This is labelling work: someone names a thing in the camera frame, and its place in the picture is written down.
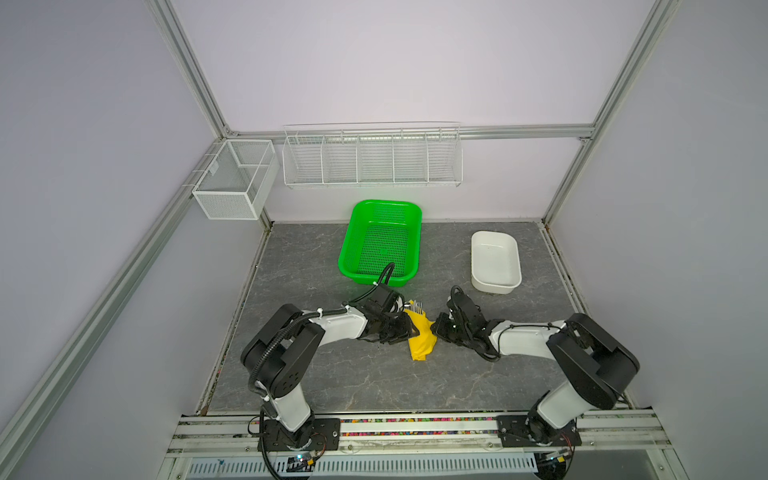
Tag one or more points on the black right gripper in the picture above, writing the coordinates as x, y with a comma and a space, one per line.
439, 328

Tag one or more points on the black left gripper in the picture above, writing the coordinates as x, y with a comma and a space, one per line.
404, 331

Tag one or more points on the silver fork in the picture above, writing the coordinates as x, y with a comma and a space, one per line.
417, 307

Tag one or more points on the yellow paper napkin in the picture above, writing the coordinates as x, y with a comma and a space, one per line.
422, 340

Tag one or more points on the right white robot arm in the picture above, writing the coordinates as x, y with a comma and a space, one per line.
597, 367

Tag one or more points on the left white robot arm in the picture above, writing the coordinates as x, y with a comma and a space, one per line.
278, 356

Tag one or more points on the white plastic tray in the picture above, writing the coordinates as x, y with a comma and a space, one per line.
495, 263

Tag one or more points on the green plastic basket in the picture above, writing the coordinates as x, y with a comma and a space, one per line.
381, 232

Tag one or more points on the white wire wall rack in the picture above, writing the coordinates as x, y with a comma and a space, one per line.
373, 154

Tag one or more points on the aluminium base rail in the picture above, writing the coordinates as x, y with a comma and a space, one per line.
460, 445

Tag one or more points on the white mesh wall box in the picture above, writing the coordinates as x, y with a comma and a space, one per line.
237, 181

